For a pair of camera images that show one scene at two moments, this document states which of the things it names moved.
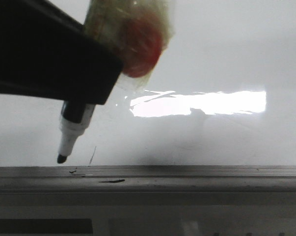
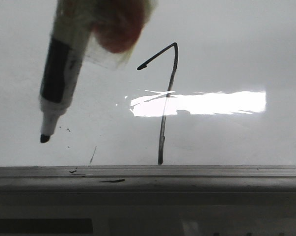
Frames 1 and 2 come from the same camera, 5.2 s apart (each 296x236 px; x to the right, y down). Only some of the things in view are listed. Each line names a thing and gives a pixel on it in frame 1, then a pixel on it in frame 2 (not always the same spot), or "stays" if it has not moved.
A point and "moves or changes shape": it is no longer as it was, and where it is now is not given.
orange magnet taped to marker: [137, 31] moves or changes shape
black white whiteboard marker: [75, 118] moves or changes shape
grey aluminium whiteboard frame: [148, 179] stays
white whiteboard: [228, 90] stays
